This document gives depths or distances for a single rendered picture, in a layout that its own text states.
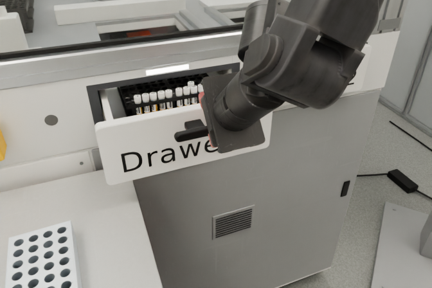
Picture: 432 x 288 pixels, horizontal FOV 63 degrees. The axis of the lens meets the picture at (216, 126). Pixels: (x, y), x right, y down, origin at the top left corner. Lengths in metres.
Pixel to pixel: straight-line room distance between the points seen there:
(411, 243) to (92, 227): 1.33
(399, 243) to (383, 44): 0.96
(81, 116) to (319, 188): 0.68
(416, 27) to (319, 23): 2.18
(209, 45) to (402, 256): 1.21
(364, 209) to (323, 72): 1.51
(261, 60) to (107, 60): 0.38
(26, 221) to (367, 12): 0.58
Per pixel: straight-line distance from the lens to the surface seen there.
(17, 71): 0.65
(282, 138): 0.87
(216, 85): 0.47
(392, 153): 2.22
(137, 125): 0.54
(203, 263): 1.07
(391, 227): 1.72
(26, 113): 0.68
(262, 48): 0.31
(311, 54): 0.31
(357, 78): 0.89
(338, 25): 0.31
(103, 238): 0.60
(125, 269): 0.56
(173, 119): 0.55
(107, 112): 0.64
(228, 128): 0.46
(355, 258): 1.60
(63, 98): 0.67
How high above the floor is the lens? 1.21
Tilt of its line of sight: 33 degrees down
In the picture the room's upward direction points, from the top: straight up
